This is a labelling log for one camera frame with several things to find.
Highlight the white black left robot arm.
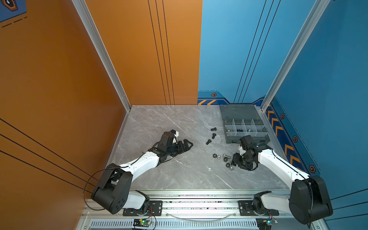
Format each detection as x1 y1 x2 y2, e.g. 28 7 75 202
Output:
91 139 193 215

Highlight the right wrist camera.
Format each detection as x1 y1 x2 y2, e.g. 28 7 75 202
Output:
240 135 258 151

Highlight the aluminium corner post left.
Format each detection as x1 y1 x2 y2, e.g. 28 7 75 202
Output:
72 0 131 113

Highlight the aluminium corner post right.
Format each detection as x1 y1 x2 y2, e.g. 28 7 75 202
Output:
260 0 330 112

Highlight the aluminium corner post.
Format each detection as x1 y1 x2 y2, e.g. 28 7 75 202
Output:
260 0 330 112
72 0 131 113

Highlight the aluminium front rail frame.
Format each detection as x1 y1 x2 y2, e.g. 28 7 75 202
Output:
76 188 328 230

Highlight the green circuit board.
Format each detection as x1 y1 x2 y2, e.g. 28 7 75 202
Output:
256 218 278 230
133 219 152 230

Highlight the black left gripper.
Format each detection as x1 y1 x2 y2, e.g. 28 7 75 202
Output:
166 139 193 157

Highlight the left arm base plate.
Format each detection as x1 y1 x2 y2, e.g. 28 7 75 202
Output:
123 200 163 217

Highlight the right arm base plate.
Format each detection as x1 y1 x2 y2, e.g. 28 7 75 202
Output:
238 200 279 216

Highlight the right green circuit board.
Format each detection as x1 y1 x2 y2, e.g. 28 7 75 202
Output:
256 218 278 230

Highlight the grey plastic organizer box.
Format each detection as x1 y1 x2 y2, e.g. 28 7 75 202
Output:
220 104 270 144

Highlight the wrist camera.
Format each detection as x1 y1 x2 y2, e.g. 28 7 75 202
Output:
170 129 179 142
240 135 258 151

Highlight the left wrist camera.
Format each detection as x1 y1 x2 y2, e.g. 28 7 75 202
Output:
170 129 179 142

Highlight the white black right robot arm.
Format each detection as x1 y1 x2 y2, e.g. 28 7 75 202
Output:
230 147 334 225

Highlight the left green circuit board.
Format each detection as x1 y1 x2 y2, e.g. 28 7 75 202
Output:
133 219 152 230

